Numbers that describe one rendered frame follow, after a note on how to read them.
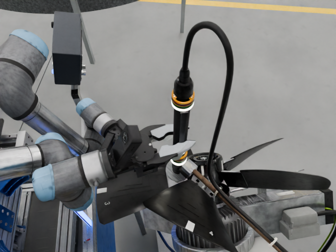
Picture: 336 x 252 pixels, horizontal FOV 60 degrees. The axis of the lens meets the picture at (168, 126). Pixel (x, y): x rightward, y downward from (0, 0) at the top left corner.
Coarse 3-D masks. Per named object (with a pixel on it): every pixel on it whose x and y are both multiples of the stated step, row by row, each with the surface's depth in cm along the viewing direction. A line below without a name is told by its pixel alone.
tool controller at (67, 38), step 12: (60, 12) 127; (60, 24) 123; (72, 24) 125; (60, 36) 119; (72, 36) 121; (60, 48) 116; (72, 48) 117; (60, 60) 117; (72, 60) 118; (60, 72) 123; (72, 72) 124; (84, 72) 131; (72, 84) 130
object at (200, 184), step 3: (192, 177) 85; (195, 177) 87; (192, 180) 83; (195, 180) 85; (198, 183) 85; (201, 183) 87; (201, 186) 85; (207, 189) 87; (207, 192) 85; (210, 195) 85; (213, 195) 86; (213, 198) 85
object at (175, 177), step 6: (168, 162) 86; (192, 162) 76; (168, 168) 85; (180, 168) 78; (186, 168) 75; (192, 168) 75; (168, 174) 84; (174, 174) 84; (180, 174) 81; (186, 174) 77; (174, 180) 83; (180, 180) 83
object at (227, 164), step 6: (228, 162) 98; (228, 168) 103; (222, 174) 89; (228, 174) 88; (234, 174) 86; (240, 174) 85; (198, 180) 85; (228, 180) 91; (234, 180) 89; (240, 180) 88; (228, 186) 94; (234, 186) 92; (240, 186) 91; (246, 186) 90; (210, 192) 85
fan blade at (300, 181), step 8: (248, 176) 86; (256, 176) 85; (264, 176) 83; (272, 176) 81; (280, 176) 80; (288, 176) 78; (296, 176) 76; (304, 176) 74; (312, 176) 71; (320, 176) 69; (248, 184) 90; (256, 184) 89; (264, 184) 88; (272, 184) 87; (280, 184) 85; (288, 184) 84; (296, 184) 83; (304, 184) 82; (312, 184) 81; (320, 184) 80; (328, 184) 79
